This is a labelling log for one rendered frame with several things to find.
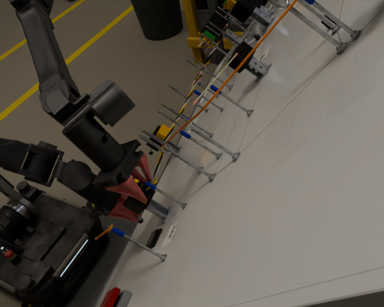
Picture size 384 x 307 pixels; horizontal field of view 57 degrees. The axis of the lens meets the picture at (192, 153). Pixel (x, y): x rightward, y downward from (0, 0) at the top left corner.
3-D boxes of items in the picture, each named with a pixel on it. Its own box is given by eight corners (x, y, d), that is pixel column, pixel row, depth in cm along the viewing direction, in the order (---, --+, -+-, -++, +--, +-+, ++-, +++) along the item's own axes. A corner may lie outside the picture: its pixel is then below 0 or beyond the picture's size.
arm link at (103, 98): (70, 123, 71) (41, 98, 64) (113, 84, 72) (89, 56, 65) (98, 158, 65) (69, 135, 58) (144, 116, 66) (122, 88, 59)
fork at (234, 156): (238, 159, 54) (158, 107, 51) (231, 164, 55) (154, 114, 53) (241, 150, 55) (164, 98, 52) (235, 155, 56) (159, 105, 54)
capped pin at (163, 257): (163, 257, 59) (107, 225, 58) (167, 252, 59) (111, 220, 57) (161, 264, 58) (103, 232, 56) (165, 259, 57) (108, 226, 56)
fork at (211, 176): (214, 180, 59) (141, 134, 56) (208, 184, 60) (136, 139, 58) (217, 171, 60) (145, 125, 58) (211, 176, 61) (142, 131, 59)
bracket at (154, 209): (169, 207, 77) (150, 195, 77) (173, 204, 75) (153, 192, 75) (160, 225, 75) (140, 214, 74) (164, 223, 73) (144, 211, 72)
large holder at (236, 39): (264, 10, 122) (231, -16, 119) (238, 52, 121) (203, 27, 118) (258, 16, 128) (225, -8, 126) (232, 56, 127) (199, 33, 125)
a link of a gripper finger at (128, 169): (168, 176, 71) (138, 144, 67) (153, 204, 67) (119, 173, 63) (146, 181, 76) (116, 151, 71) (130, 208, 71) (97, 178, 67)
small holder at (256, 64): (283, 43, 71) (254, 21, 69) (266, 77, 67) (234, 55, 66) (270, 53, 75) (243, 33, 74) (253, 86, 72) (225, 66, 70)
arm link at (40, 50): (33, 25, 93) (1, -9, 84) (52, 13, 93) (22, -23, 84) (74, 141, 70) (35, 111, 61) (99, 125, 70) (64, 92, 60)
